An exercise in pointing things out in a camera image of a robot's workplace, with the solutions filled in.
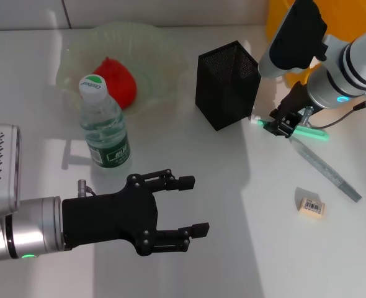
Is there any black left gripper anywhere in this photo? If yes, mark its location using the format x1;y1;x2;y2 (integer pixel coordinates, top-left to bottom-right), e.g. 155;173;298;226
61;168;210;257

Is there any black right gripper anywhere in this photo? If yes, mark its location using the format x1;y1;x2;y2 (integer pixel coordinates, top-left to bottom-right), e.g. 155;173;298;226
263;81;310;138

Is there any green toothbrush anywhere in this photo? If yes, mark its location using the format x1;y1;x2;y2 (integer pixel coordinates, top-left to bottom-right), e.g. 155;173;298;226
249;114;330;142

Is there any clear glitter pencil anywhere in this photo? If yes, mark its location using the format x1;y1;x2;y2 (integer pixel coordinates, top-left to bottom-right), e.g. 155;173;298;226
290;138;362;203

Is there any beige eraser with barcode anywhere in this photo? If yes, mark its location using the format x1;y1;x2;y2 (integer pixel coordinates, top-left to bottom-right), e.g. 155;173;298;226
298;197;326;220

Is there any clear green-label water bottle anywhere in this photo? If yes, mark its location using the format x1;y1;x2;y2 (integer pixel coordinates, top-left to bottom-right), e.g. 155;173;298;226
78;74;132;170

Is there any red orange fruit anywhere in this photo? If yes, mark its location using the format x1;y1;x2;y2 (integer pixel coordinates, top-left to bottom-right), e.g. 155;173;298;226
92;56;138;110

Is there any black mesh pen holder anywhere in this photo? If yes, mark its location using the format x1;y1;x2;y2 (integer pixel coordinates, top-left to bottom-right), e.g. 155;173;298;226
194;40;264;132

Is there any green glass fruit plate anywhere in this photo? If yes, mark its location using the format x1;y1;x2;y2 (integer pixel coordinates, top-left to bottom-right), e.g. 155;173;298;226
55;22;190;118

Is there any yellow plastic bin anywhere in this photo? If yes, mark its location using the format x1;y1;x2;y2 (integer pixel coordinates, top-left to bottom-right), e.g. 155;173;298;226
266;0;366;94

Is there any right arm connector cable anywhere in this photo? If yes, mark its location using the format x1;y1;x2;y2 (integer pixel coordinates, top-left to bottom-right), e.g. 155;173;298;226
303;99;366;129

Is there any arm connector cable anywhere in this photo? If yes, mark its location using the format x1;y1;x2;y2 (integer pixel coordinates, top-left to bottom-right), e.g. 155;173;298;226
303;99;366;129
76;179;97;198

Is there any left arm connector cable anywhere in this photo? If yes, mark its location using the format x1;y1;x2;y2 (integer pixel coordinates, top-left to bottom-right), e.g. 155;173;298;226
76;179;97;198

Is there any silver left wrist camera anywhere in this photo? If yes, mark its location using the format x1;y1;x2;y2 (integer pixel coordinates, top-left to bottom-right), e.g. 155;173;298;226
0;124;22;217

